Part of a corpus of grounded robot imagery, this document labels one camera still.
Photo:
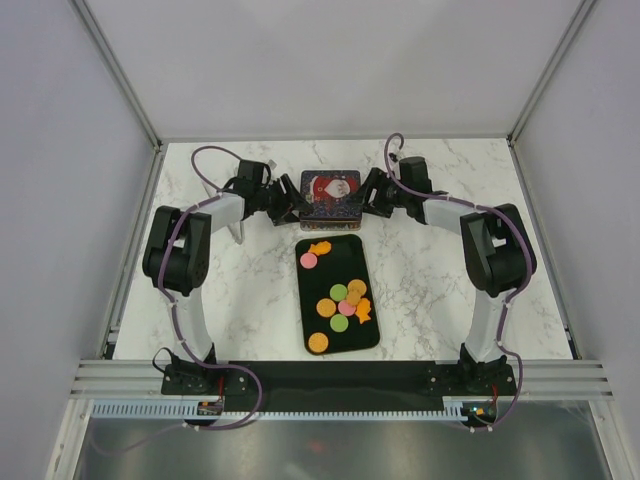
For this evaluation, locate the dotted tan cookie upper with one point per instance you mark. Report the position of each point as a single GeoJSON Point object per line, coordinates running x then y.
{"type": "Point", "coordinates": [358, 286]}

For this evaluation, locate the black rectangular tray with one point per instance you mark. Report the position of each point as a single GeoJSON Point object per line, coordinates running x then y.
{"type": "Point", "coordinates": [337, 309]}

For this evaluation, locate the square cookie tin box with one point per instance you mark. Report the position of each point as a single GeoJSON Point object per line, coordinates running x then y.
{"type": "Point", "coordinates": [323, 225]}

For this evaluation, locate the dotted tan cookie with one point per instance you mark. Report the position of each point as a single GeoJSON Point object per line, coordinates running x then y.
{"type": "Point", "coordinates": [358, 286]}
{"type": "Point", "coordinates": [326, 307]}

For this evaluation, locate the orange fish cookie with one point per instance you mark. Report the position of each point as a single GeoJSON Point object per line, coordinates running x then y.
{"type": "Point", "coordinates": [320, 248]}
{"type": "Point", "coordinates": [363, 310]}

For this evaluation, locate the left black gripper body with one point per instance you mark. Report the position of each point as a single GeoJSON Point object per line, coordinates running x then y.
{"type": "Point", "coordinates": [270, 203]}

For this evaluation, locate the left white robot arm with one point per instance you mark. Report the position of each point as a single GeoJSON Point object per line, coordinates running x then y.
{"type": "Point", "coordinates": [177, 254]}

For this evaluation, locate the orange fish cookie upper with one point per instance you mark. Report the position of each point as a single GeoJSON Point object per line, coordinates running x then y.
{"type": "Point", "coordinates": [320, 248]}

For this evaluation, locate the pink round cookie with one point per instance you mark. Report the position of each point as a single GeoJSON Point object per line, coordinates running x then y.
{"type": "Point", "coordinates": [308, 260]}
{"type": "Point", "coordinates": [346, 309]}

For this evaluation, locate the grey slotted cable duct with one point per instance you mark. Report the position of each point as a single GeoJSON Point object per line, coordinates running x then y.
{"type": "Point", "coordinates": [194, 410]}

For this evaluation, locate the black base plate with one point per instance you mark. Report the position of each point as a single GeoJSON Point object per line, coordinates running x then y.
{"type": "Point", "coordinates": [339, 385]}

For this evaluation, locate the green round cookie upper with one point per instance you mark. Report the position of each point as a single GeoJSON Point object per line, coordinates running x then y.
{"type": "Point", "coordinates": [338, 292]}

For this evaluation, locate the tan leaf cookie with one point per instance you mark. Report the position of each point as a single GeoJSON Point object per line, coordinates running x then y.
{"type": "Point", "coordinates": [353, 297]}

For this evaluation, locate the gold tin lid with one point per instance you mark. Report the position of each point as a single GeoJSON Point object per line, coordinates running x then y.
{"type": "Point", "coordinates": [328, 192]}

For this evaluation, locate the dotted orange cookie bottom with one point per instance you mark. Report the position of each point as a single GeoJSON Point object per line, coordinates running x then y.
{"type": "Point", "coordinates": [318, 343]}

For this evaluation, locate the orange fish cookie lower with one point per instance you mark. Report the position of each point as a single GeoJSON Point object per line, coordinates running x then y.
{"type": "Point", "coordinates": [363, 310]}

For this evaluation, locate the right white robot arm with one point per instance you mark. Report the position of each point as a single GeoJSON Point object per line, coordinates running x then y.
{"type": "Point", "coordinates": [498, 256]}

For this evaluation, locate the green round cookie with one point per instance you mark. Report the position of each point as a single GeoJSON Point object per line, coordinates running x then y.
{"type": "Point", "coordinates": [339, 323]}
{"type": "Point", "coordinates": [338, 292]}

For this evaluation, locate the dotted tan cookie middle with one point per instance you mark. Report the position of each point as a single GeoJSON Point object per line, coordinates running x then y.
{"type": "Point", "coordinates": [326, 307]}

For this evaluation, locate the pink round cookie upper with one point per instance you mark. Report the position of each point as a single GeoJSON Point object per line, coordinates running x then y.
{"type": "Point", "coordinates": [308, 260]}

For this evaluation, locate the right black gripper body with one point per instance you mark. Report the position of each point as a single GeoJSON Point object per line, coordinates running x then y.
{"type": "Point", "coordinates": [396, 196]}

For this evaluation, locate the green round cookie lower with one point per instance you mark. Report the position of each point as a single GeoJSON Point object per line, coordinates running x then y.
{"type": "Point", "coordinates": [339, 323]}

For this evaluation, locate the pink round cookie lower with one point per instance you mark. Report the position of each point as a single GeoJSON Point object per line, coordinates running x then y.
{"type": "Point", "coordinates": [346, 309]}

